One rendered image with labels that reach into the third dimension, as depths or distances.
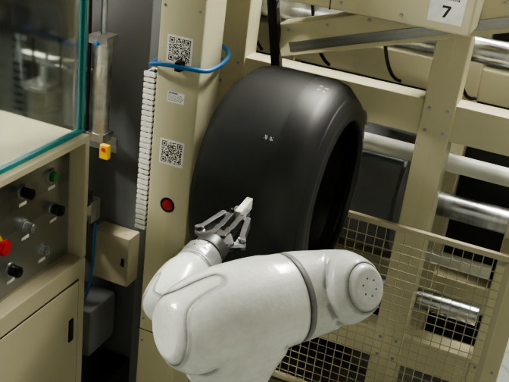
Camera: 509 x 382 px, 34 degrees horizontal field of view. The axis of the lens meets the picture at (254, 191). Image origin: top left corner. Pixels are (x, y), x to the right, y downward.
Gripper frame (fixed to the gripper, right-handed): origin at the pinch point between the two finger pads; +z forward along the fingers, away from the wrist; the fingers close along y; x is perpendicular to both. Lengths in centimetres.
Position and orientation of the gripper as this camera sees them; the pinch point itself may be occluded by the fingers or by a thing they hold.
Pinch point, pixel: (243, 209)
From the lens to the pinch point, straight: 196.7
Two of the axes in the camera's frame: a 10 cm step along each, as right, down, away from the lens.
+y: -9.1, -2.6, 3.1
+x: -0.6, 8.4, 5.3
